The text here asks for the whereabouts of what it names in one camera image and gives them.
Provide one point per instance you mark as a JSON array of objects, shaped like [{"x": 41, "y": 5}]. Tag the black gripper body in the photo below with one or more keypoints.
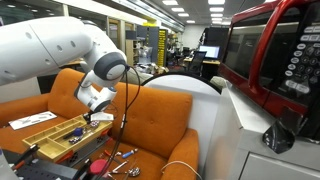
[{"x": 87, "y": 117}]

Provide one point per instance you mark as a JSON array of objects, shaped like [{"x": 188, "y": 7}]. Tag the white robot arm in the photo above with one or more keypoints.
[{"x": 40, "y": 46}]

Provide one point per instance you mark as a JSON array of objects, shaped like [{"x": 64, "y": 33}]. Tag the wooden cutlery tray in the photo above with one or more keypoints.
[{"x": 50, "y": 146}]

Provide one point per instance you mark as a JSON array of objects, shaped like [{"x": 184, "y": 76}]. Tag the black tool blue head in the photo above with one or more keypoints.
[{"x": 77, "y": 132}]

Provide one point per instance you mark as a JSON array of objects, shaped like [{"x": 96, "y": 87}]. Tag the red round lid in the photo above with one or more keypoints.
[{"x": 98, "y": 166}]

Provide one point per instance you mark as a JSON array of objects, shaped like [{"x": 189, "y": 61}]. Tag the white paper sheet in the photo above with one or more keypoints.
[{"x": 33, "y": 119}]

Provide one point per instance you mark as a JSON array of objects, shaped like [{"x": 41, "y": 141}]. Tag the wooden desk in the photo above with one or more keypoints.
[
  {"x": 211, "y": 62},
  {"x": 71, "y": 62}
]

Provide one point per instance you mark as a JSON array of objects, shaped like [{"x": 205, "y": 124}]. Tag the plain silver cutlery piece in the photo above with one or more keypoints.
[{"x": 120, "y": 166}]

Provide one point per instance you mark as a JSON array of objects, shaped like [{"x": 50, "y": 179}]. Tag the grey couch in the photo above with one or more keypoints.
[{"x": 136, "y": 76}]

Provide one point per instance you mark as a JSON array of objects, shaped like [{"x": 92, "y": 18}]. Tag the black plastic case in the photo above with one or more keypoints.
[{"x": 43, "y": 170}]

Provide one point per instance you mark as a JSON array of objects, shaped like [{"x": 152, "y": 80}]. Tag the orange fabric sofa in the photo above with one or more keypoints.
[{"x": 160, "y": 110}]

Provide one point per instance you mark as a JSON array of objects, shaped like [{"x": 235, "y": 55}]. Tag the wooden shelf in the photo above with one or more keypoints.
[{"x": 130, "y": 51}]

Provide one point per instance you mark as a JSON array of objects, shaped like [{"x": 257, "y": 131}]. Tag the grey cabinet yellow sign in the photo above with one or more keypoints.
[{"x": 151, "y": 40}]

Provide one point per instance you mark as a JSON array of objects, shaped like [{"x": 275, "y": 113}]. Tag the white round panel black rim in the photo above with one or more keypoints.
[{"x": 186, "y": 96}]

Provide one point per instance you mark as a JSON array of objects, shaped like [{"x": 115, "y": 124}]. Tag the black office chair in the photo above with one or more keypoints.
[{"x": 196, "y": 61}]

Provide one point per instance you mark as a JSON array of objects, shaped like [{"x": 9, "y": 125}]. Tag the computer monitor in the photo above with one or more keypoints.
[{"x": 210, "y": 52}]

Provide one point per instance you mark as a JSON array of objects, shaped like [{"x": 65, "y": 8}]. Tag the ceiling light panel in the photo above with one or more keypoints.
[
  {"x": 170, "y": 2},
  {"x": 177, "y": 9},
  {"x": 216, "y": 15},
  {"x": 216, "y": 2},
  {"x": 190, "y": 22},
  {"x": 216, "y": 9},
  {"x": 183, "y": 15}
]

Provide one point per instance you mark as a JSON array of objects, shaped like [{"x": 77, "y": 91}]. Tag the white cabinet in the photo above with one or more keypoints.
[{"x": 240, "y": 140}]

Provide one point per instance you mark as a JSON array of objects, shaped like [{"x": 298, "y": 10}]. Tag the red microwave oven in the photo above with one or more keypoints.
[{"x": 266, "y": 66}]

